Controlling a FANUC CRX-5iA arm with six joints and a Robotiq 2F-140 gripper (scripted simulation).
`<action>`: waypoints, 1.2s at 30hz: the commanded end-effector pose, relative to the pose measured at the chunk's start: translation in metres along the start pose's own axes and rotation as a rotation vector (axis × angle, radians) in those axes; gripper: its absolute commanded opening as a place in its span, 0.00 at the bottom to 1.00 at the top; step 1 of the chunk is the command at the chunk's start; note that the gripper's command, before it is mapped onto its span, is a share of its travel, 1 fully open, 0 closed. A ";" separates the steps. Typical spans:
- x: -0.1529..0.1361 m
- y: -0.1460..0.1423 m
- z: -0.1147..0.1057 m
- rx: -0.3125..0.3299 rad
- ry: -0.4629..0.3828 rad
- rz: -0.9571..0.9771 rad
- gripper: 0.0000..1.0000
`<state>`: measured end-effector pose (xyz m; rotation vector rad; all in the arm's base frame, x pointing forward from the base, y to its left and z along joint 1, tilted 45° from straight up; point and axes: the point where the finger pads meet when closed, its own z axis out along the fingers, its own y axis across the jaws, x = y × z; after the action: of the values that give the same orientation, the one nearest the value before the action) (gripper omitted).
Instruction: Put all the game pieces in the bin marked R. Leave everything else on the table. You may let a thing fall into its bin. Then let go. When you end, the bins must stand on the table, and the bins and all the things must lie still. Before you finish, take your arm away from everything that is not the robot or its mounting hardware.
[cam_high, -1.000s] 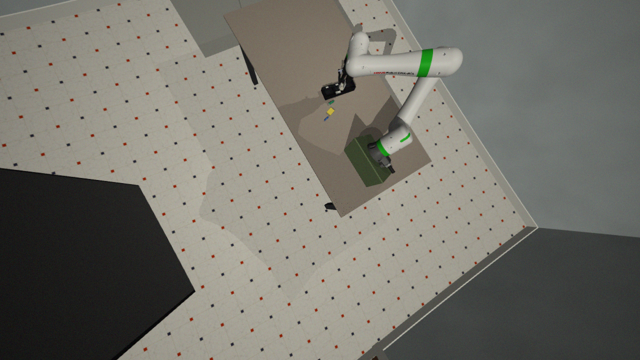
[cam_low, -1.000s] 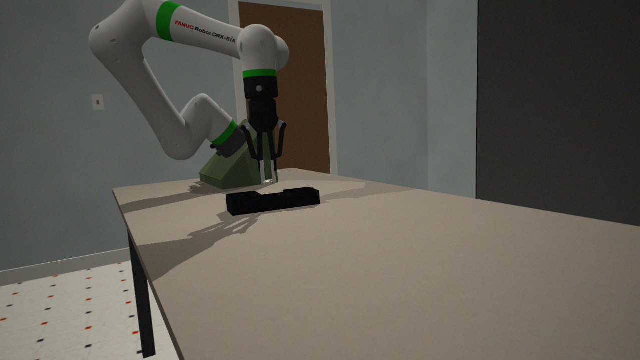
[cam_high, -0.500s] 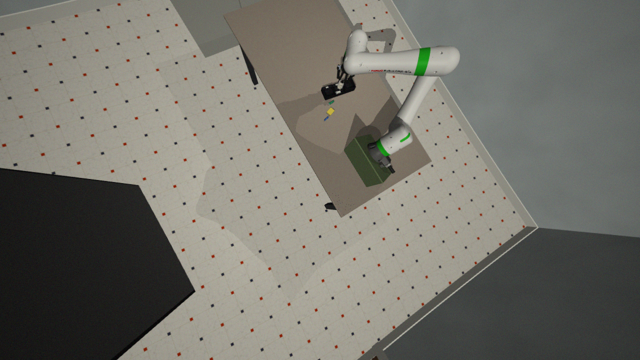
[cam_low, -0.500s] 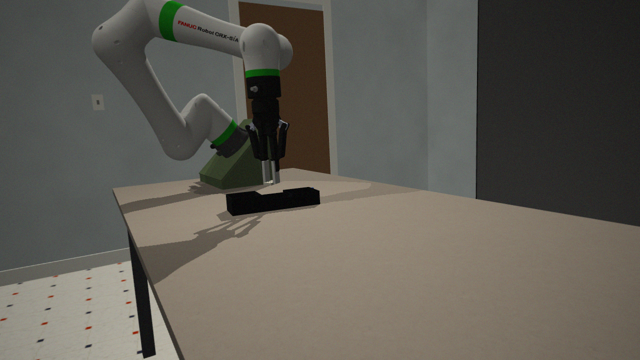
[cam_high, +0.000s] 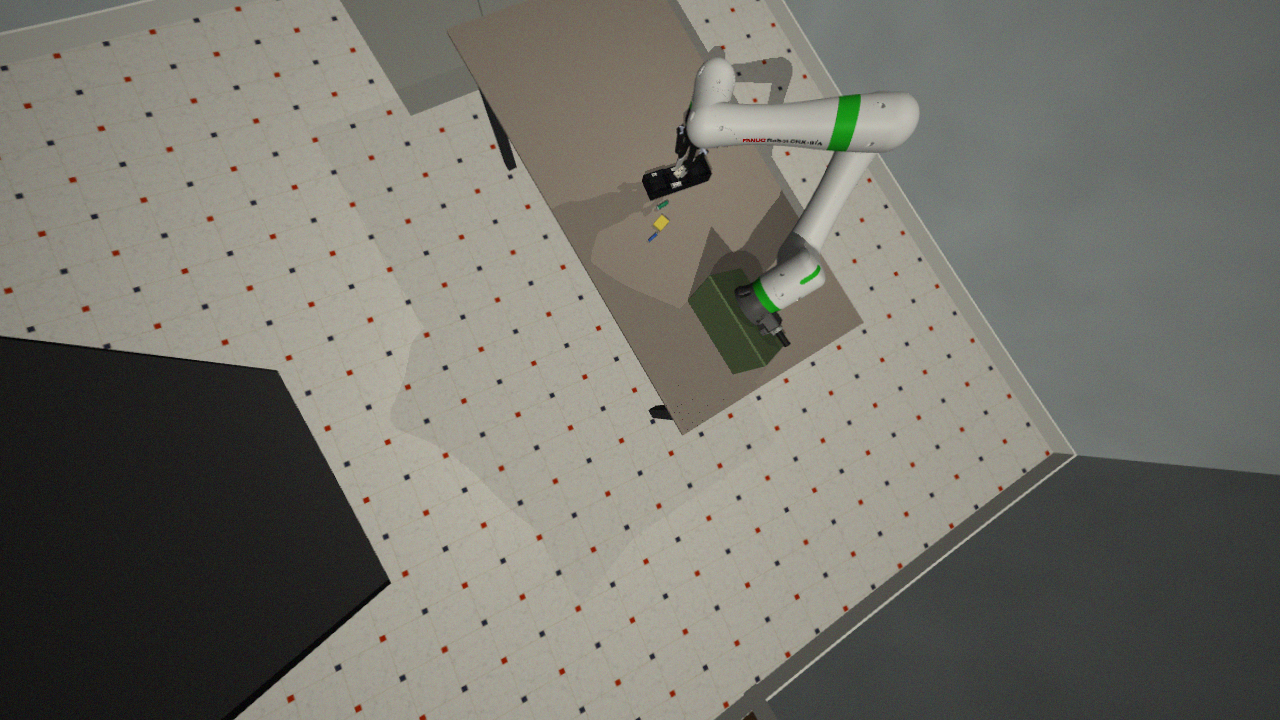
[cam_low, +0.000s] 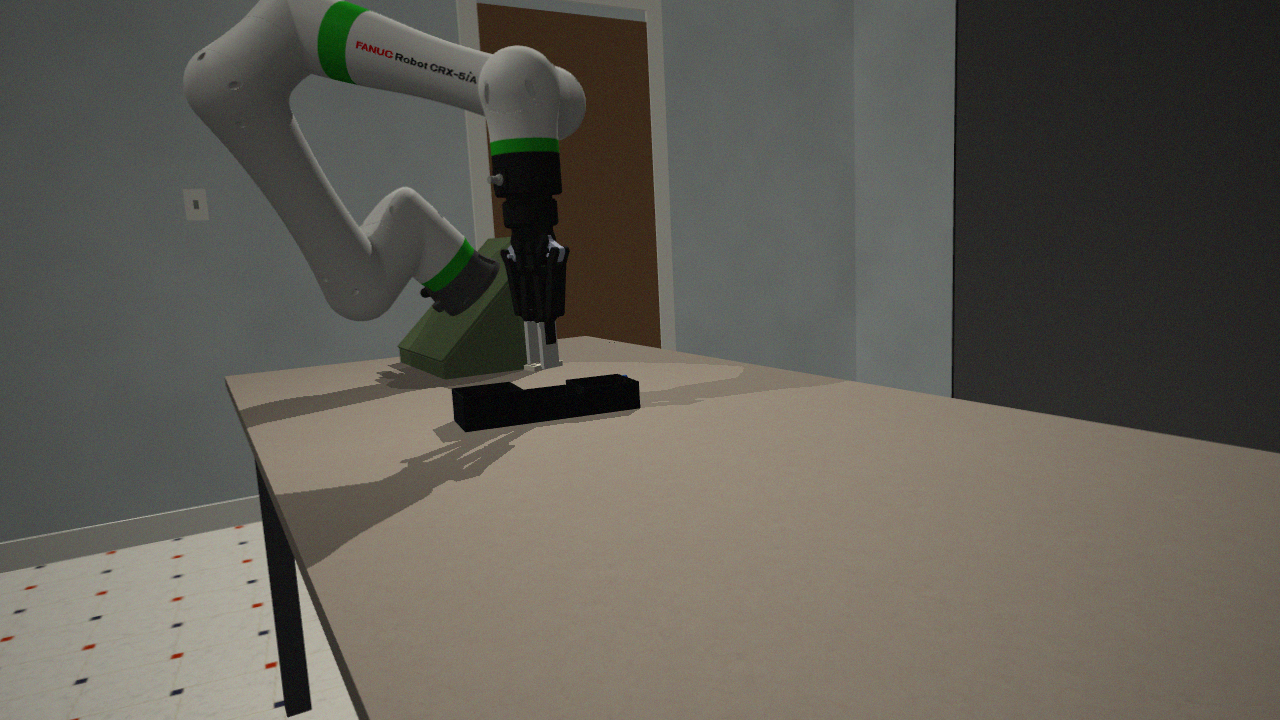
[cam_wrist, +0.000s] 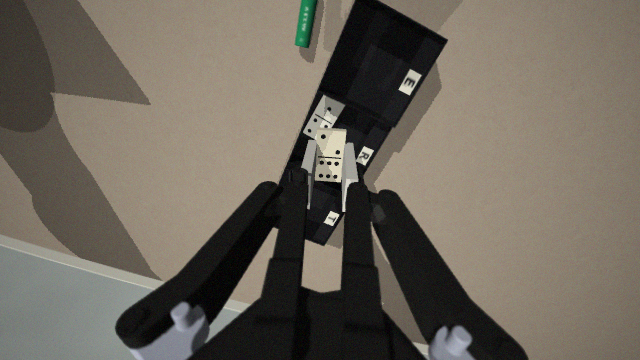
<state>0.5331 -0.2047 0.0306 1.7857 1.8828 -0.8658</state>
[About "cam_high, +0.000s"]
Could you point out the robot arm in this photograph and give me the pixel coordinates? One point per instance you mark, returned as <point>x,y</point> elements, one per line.
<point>855,127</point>

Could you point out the black three-compartment bin rack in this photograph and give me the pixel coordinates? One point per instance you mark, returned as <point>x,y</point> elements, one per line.
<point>661,180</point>

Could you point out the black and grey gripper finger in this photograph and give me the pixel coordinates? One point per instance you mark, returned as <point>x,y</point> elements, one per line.
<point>679,142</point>
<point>690,163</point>

